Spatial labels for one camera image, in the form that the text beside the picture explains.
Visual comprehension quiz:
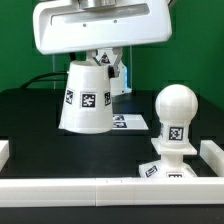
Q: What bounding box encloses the white front wall rail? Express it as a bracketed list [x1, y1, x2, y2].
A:
[0, 177, 224, 207]

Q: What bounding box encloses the white wall rail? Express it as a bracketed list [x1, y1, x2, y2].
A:
[0, 177, 224, 207]
[200, 140, 224, 177]
[0, 140, 9, 171]

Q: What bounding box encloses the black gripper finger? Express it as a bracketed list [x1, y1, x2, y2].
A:
[107, 47, 124, 79]
[86, 50, 100, 65]

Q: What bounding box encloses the white right wall rail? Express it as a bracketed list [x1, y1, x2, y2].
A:
[200, 140, 224, 177]

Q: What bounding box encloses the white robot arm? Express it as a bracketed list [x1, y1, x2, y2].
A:
[33, 0, 172, 77]

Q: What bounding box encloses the white marker tag plate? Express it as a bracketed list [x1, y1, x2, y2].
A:
[113, 114, 148, 130]

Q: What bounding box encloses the white lamp shade cone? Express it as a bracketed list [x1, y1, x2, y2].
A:
[59, 61, 113, 134]

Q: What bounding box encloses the black cable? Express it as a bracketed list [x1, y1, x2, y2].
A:
[19, 70, 69, 90]

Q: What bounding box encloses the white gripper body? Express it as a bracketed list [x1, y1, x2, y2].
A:
[33, 0, 172, 54]

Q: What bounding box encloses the white lamp bulb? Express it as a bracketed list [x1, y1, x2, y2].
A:
[155, 84, 198, 149]

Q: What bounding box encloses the white left wall rail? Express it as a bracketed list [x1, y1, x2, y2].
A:
[0, 140, 9, 171]

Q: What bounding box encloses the white lamp base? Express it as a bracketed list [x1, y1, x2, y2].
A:
[139, 138, 197, 178]

